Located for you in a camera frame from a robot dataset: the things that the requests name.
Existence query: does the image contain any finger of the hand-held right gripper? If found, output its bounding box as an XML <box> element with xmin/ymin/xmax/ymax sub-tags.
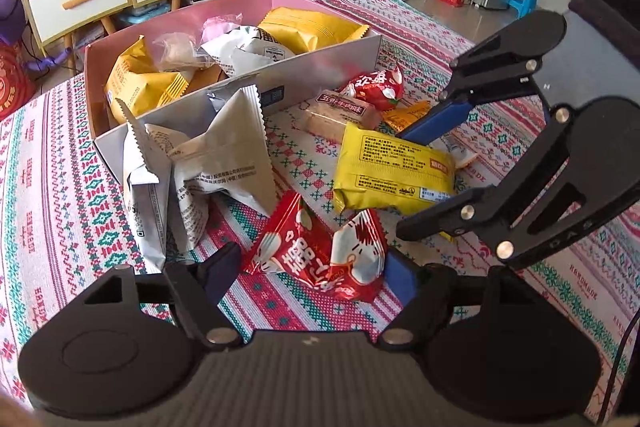
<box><xmin>396</xmin><ymin>104</ymin><xmax>590</xmax><ymax>272</ymax></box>
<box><xmin>397</xmin><ymin>34</ymin><xmax>545</xmax><ymax>146</ymax></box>

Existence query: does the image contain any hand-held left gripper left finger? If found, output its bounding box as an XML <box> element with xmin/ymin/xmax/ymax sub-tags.
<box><xmin>80</xmin><ymin>241</ymin><xmax>245</xmax><ymax>353</ymax></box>

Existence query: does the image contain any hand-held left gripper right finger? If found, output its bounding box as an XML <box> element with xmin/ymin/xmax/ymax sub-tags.
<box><xmin>376</xmin><ymin>248</ymin><xmax>532</xmax><ymax>353</ymax></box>

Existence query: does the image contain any small orange snack packet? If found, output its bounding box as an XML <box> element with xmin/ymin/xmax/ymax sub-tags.
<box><xmin>381</xmin><ymin>101</ymin><xmax>432</xmax><ymax>134</ymax></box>

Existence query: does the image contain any small clear snack packet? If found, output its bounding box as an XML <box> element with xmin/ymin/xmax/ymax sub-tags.
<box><xmin>446</xmin><ymin>141</ymin><xmax>480</xmax><ymax>169</ymax></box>

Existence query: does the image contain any grey snack packet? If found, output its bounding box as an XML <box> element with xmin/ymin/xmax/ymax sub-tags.
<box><xmin>169</xmin><ymin>184</ymin><xmax>211</xmax><ymax>256</ymax></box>
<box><xmin>114</xmin><ymin>98</ymin><xmax>175</xmax><ymax>272</ymax></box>
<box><xmin>206</xmin><ymin>88</ymin><xmax>242</xmax><ymax>114</ymax></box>
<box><xmin>167</xmin><ymin>86</ymin><xmax>279</xmax><ymax>216</ymax></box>

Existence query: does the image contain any brown biscuit packet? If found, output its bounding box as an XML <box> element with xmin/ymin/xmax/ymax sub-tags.
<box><xmin>301</xmin><ymin>89</ymin><xmax>382</xmax><ymax>144</ymax></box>

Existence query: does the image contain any pink cardboard box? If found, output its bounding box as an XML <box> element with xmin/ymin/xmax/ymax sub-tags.
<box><xmin>82</xmin><ymin>0</ymin><xmax>383</xmax><ymax>185</ymax></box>

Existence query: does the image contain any gold foil snack packet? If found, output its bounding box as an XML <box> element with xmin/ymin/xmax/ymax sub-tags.
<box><xmin>187</xmin><ymin>64</ymin><xmax>228</xmax><ymax>94</ymax></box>

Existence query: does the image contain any white snack packet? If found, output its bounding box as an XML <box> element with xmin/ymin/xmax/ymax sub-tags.
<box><xmin>199</xmin><ymin>26</ymin><xmax>297</xmax><ymax>78</ymax></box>

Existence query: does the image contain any clear cake packet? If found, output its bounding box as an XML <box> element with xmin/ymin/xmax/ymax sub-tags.
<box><xmin>151</xmin><ymin>32</ymin><xmax>202</xmax><ymax>72</ymax></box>

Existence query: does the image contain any pink clear snack packet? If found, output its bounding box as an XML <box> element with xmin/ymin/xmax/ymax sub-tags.
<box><xmin>201</xmin><ymin>14</ymin><xmax>243</xmax><ymax>42</ymax></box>

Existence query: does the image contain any patterned woven floor mat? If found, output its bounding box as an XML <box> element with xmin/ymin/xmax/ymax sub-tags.
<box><xmin>0</xmin><ymin>0</ymin><xmax>640</xmax><ymax>423</ymax></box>

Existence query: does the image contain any red printed bucket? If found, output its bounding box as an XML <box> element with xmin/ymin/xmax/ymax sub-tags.
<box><xmin>0</xmin><ymin>42</ymin><xmax>38</xmax><ymax>120</ymax></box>

